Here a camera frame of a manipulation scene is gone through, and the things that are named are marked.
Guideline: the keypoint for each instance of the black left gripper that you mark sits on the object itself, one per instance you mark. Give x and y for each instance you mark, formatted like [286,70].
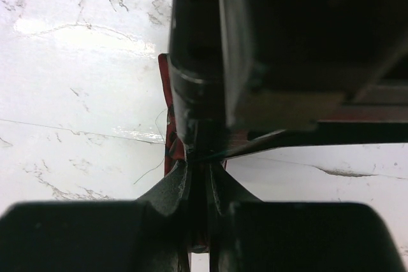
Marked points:
[289,64]

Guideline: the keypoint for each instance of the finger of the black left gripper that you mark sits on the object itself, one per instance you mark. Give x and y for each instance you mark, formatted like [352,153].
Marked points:
[324,135]
[197,79]

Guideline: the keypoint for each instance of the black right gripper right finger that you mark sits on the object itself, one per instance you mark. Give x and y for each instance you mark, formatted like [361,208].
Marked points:
[247,234]

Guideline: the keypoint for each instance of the dark red patterned tie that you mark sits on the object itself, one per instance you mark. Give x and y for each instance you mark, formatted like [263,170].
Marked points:
[174,148]

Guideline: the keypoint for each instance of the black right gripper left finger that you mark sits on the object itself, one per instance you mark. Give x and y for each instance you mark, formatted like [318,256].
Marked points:
[145,234]

